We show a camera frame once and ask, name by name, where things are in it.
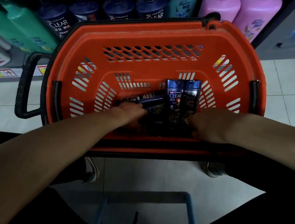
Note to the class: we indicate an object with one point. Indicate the person's left hand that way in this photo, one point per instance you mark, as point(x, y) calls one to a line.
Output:
point(130, 113)

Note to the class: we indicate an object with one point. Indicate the small teal bottle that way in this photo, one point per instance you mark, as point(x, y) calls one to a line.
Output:
point(181, 6)

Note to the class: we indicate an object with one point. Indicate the navy green Clear bottle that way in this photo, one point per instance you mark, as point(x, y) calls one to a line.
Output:
point(191, 95)

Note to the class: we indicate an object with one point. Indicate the person's right forearm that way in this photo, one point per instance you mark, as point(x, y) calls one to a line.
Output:
point(272, 144)

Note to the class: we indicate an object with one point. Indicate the person's right grey shoe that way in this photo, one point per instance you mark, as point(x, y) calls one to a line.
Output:
point(211, 169)

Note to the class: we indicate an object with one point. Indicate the navy black Clear bottle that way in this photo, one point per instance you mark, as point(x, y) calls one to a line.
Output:
point(174, 92)

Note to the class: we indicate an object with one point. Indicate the person's left grey shoe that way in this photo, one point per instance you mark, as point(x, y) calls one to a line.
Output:
point(91, 170)

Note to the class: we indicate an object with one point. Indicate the orange shopping basket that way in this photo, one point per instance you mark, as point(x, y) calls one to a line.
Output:
point(150, 31)

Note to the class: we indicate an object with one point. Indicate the person's grey shoe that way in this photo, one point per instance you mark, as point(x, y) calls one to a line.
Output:
point(91, 170)
point(211, 169)

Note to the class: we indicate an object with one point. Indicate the blue plastic stool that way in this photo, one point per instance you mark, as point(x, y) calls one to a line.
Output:
point(190, 209)

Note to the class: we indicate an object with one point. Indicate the person's right hand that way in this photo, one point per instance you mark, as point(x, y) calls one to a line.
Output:
point(213, 125)

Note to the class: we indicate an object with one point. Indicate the person's left forearm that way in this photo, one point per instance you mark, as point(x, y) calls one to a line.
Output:
point(27, 166)

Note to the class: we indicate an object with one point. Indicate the purple pump bottle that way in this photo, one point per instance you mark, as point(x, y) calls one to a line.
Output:
point(220, 3)
point(255, 15)

